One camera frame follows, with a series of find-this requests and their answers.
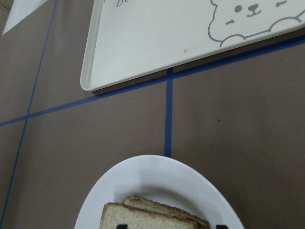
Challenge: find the white round plate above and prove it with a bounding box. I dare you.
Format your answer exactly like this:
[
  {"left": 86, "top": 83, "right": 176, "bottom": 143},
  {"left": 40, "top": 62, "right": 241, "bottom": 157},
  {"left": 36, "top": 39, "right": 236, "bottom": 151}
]
[{"left": 74, "top": 155, "right": 244, "bottom": 229}]

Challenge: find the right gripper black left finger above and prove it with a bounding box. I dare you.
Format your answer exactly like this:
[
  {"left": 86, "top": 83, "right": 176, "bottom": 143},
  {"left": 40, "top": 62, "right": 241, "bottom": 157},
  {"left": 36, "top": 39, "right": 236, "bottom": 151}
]
[{"left": 117, "top": 224, "right": 128, "bottom": 229}]

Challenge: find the cream bear tray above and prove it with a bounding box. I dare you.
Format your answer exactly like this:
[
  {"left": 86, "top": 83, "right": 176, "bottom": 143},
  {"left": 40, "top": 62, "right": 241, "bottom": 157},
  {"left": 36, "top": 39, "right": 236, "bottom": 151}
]
[{"left": 80, "top": 0, "right": 305, "bottom": 92}]

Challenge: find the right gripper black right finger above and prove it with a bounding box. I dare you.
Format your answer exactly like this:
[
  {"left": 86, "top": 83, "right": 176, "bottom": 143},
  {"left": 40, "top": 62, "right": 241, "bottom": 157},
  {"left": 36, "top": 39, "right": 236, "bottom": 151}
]
[{"left": 215, "top": 225, "right": 228, "bottom": 229}]

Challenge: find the white bread slice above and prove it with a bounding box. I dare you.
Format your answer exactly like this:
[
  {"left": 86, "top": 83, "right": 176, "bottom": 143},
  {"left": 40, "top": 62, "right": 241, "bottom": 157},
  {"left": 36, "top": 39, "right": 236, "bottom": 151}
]
[{"left": 99, "top": 203, "right": 198, "bottom": 229}]

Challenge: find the bread slice under egg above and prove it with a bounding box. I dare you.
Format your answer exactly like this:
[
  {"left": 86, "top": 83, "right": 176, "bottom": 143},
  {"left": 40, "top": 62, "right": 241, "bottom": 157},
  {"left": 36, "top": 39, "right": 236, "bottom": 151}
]
[{"left": 122, "top": 196, "right": 211, "bottom": 229}]

